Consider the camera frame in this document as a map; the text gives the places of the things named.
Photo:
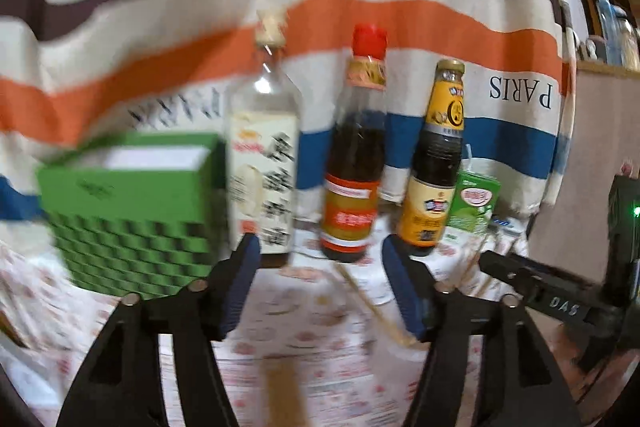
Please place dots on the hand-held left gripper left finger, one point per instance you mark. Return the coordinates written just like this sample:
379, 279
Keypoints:
245, 277

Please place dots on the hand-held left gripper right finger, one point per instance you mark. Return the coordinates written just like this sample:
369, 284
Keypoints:
405, 292

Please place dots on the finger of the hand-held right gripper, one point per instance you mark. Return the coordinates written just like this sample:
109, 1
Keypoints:
505, 269

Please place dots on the single wooden chopstick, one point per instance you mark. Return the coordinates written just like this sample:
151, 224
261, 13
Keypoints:
477, 259
375, 304

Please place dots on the white power strip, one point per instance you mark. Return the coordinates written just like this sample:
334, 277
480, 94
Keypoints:
505, 225

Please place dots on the green milk drink carton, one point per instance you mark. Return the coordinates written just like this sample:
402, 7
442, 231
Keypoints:
475, 207

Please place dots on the bear-printed tablecloth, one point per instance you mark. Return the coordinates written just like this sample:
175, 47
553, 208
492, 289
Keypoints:
300, 332

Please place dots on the green checkered box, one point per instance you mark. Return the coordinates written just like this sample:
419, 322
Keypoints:
140, 232

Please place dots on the clear cooking wine bottle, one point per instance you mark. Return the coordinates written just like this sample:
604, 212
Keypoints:
262, 157

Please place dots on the yellow-label oyster sauce bottle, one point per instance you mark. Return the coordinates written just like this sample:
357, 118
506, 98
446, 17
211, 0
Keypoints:
432, 167

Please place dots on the red-capped sesame oil bottle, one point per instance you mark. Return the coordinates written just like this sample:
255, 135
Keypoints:
352, 157

